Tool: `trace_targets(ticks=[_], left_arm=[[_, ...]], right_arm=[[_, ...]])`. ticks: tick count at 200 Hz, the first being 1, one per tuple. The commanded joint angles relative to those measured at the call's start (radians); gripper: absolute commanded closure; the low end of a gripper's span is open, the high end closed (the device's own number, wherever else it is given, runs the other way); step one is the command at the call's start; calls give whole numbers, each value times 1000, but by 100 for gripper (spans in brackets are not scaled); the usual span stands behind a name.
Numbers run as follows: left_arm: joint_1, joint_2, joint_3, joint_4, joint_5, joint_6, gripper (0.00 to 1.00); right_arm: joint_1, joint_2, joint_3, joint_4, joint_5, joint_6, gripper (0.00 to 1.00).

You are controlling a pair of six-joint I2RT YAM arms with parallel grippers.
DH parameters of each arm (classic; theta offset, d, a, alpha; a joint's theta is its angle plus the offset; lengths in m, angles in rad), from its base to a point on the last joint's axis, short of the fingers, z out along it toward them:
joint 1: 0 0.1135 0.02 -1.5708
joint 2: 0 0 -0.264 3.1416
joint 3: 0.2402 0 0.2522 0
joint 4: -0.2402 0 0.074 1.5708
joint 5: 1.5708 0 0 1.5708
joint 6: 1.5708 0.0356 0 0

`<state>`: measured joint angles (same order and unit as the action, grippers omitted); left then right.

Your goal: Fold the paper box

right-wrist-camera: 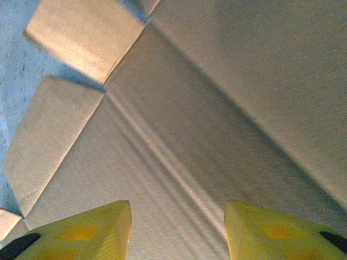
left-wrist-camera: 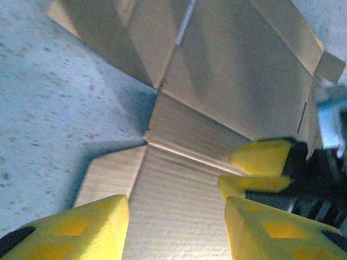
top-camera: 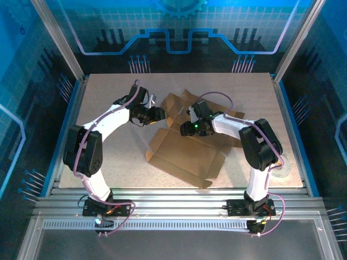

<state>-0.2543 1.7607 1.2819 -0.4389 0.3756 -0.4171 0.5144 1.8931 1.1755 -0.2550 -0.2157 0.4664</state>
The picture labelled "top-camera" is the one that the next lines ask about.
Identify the brown cardboard paper box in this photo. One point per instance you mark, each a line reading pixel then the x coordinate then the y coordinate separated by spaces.
pixel 184 154

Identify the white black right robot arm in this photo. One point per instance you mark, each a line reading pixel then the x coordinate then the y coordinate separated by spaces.
pixel 227 126

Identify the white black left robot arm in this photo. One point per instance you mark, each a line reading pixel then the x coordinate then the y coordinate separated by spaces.
pixel 114 119

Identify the blue table edge strip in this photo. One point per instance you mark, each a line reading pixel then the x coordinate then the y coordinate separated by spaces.
pixel 292 122

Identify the aluminium framed dark panel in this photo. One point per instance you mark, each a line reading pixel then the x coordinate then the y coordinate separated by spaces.
pixel 176 243

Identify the aluminium frame rails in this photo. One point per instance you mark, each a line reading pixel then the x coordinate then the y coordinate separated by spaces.
pixel 176 200

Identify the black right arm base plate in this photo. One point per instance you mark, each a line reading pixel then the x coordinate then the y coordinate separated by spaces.
pixel 236 207

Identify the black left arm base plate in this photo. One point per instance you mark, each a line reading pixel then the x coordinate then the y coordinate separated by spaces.
pixel 122 207

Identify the aluminium corner post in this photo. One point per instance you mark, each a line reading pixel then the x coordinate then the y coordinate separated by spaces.
pixel 58 40
pixel 298 40

